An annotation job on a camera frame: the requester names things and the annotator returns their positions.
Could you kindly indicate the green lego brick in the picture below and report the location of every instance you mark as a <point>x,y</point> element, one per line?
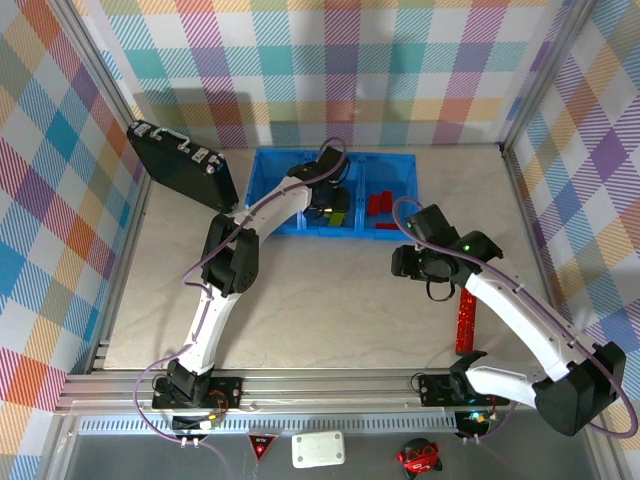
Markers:
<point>336,219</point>

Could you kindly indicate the red lego brick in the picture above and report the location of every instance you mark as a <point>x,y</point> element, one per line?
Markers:
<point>372,204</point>
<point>385,201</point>
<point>386,226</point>

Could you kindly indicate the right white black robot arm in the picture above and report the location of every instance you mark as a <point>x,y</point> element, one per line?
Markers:
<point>515,315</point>

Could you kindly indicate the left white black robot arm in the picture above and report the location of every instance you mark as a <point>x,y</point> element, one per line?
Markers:
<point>210,315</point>

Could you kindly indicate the blue plastic bin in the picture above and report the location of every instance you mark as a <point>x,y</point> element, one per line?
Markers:
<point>400,175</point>
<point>260,172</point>
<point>330,231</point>

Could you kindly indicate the long red brick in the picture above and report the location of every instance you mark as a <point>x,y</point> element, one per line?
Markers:
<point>466,325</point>

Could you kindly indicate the small controller board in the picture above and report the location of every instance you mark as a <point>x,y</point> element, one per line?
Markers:
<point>475,420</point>
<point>205,422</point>

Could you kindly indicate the white plate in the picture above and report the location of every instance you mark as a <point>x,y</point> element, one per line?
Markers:
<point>318,449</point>

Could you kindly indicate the red triangular button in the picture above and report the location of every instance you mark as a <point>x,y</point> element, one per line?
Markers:
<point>261,446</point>

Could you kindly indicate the aluminium side rail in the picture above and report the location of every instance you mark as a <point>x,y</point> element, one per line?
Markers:
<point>136,205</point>
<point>536,250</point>

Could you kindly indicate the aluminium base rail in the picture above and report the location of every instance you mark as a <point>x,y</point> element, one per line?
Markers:
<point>325,390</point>

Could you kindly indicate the aluminium frame post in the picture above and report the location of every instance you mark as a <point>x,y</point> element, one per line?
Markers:
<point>102,80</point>
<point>542,75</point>

